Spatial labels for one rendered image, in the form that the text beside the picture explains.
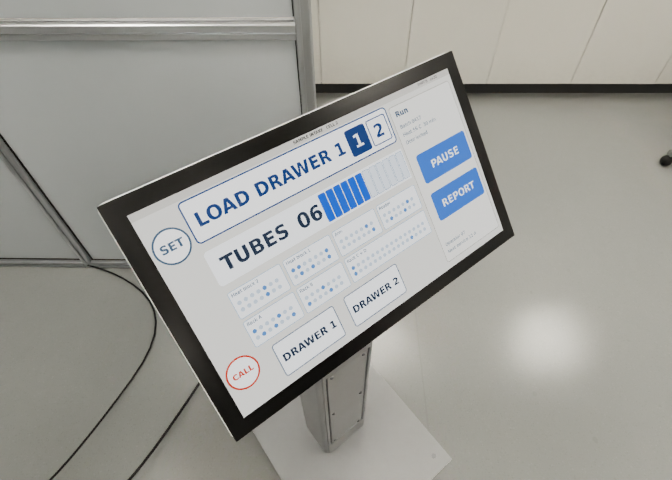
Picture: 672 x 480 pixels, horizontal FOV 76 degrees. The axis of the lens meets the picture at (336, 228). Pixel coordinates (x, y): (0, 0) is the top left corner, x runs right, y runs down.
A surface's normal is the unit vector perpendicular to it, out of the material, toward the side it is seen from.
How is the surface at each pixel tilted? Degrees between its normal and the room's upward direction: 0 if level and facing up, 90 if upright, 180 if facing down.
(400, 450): 3
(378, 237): 50
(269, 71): 90
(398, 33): 90
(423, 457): 3
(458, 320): 1
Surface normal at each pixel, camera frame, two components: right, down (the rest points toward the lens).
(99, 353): -0.01, -0.65
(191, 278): 0.46, 0.04
